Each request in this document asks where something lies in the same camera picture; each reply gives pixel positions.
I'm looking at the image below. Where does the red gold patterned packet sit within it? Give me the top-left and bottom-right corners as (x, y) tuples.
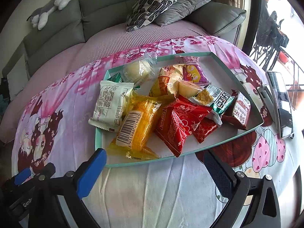
(193, 118), (218, 144)

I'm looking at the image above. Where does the dark red small packet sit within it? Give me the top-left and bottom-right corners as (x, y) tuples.
(221, 89), (251, 130)

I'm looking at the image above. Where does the red kiss snack packet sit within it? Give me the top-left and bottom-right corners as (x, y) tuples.
(155, 96), (212, 157)

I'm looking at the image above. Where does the white green corn snack packet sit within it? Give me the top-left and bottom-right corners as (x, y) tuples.
(189, 84), (234, 127)

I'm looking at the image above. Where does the yellow orange cake packet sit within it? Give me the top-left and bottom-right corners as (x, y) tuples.
(106, 92), (167, 160)

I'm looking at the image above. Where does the cream white rice cracker packet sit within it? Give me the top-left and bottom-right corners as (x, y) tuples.
(88, 80), (134, 132)

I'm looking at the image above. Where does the small orange jelly cup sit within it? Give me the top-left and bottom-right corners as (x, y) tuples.
(178, 79), (203, 98)

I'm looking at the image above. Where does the dark green snack packet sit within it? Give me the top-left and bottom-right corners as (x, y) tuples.
(108, 73), (123, 83)

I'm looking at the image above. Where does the gold yellow cracker packet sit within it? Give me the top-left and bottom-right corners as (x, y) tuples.
(149, 64), (184, 97)

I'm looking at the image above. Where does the purple swiss roll snack packet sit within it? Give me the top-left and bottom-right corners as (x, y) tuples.
(180, 56), (210, 86)

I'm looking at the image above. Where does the clear cream bun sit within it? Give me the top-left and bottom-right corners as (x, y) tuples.
(121, 52), (157, 86)

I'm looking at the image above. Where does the teal rimmed white tray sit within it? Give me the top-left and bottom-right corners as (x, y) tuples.
(95, 52), (264, 167)

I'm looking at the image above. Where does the light grey cushion at left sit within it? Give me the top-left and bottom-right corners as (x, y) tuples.
(7, 54), (29, 101)

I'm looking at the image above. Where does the pink sofa seat cover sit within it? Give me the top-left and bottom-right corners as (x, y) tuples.
(1, 20), (207, 144)

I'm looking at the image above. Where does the black metal balcony rack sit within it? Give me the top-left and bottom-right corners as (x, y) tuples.
(250, 0), (289, 71)

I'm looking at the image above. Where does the grey white plush toy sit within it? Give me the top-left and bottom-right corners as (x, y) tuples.
(26, 0), (70, 30)

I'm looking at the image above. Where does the grey sofa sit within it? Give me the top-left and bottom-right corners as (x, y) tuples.
(1, 0), (248, 79)

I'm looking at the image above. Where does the plain grey cushion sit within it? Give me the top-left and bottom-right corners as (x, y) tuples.
(154, 0), (212, 27)

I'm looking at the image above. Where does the black white patterned cushion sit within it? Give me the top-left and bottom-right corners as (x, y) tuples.
(126, 0), (177, 32)

